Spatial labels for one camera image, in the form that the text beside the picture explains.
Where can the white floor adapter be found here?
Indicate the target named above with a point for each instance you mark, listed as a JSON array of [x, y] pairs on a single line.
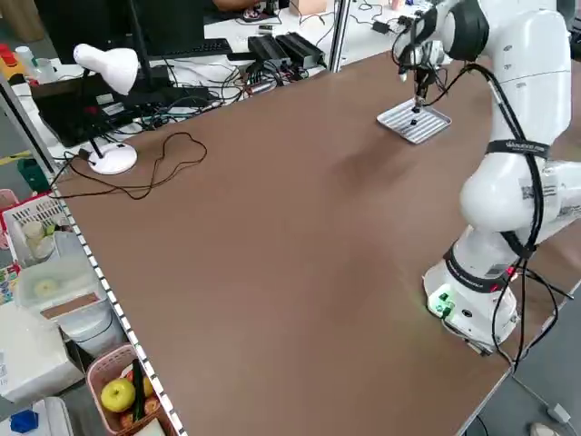
[[559, 412]]

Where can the pink plastic basket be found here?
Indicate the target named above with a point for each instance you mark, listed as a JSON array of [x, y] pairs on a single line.
[[97, 377]]

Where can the black computer monitor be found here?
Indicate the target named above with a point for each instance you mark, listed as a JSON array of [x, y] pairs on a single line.
[[91, 27]]

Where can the white cardboard box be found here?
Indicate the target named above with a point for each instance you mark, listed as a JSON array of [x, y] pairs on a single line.
[[32, 359]]

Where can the black finned power supply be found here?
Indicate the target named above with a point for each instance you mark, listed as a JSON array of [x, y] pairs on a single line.
[[268, 47], [302, 49]]

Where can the yellow box with red button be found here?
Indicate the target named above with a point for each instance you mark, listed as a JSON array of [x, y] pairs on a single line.
[[8, 56]]

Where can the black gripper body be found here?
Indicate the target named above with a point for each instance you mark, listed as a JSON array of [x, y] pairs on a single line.
[[425, 77]]

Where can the blue plastic item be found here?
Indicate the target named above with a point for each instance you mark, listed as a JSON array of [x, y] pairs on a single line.
[[23, 421]]

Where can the aluminium profile post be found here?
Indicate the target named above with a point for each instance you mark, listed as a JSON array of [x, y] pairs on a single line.
[[339, 36]]

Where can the clear plastic storage box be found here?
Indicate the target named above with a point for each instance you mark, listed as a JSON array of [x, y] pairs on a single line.
[[54, 286]]

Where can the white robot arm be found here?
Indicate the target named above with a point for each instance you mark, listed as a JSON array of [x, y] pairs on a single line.
[[531, 68]]

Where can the yellow green apple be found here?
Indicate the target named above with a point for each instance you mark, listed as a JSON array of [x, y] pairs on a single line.
[[117, 396]]

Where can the aluminium table edge rail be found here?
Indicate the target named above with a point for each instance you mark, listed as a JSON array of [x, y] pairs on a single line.
[[113, 304]]

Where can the black equipment case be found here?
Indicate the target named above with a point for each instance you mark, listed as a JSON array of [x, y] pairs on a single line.
[[68, 113]]

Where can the black power adapter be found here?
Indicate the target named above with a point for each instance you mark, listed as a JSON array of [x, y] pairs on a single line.
[[381, 26]]

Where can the black keyboard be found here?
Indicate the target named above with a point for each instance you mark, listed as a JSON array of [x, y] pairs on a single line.
[[204, 46]]

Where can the person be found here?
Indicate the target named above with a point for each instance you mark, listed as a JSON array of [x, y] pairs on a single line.
[[236, 3]]

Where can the white desk lamp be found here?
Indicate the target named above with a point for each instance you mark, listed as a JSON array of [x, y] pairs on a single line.
[[113, 68]]

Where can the ribbed silver metal tray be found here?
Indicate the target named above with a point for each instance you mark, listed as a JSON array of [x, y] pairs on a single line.
[[429, 125]]

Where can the green box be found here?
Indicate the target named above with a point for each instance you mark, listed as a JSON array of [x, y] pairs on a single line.
[[32, 175]]

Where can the white slatted basket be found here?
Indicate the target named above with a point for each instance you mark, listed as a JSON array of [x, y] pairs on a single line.
[[32, 213]]

